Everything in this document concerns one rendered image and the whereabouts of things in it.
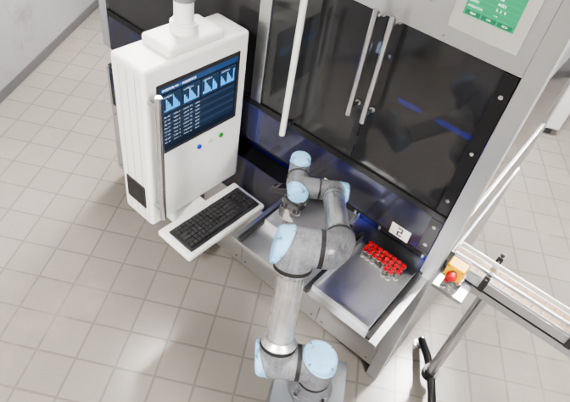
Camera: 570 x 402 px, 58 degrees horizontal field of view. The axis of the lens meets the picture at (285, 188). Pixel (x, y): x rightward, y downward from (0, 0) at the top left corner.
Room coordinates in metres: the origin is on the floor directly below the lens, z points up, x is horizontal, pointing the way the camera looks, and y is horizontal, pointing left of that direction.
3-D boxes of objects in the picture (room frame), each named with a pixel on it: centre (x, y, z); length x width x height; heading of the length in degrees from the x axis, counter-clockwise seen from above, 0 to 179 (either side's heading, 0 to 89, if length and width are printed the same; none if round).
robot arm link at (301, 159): (1.43, -0.04, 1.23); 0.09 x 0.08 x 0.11; 4
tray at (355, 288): (1.23, -0.37, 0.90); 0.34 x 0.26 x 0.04; 147
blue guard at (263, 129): (1.85, 0.23, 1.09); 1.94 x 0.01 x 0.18; 58
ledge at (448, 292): (1.32, -0.74, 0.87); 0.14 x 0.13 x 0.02; 148
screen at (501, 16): (1.40, -0.46, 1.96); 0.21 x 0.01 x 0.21; 58
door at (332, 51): (1.70, -0.03, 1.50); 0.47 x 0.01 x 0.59; 58
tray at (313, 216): (1.51, -0.14, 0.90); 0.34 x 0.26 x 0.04; 148
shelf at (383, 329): (1.36, -0.25, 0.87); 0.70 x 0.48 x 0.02; 58
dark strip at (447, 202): (1.35, -0.57, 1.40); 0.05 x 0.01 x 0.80; 58
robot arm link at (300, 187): (1.33, -0.06, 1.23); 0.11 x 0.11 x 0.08; 4
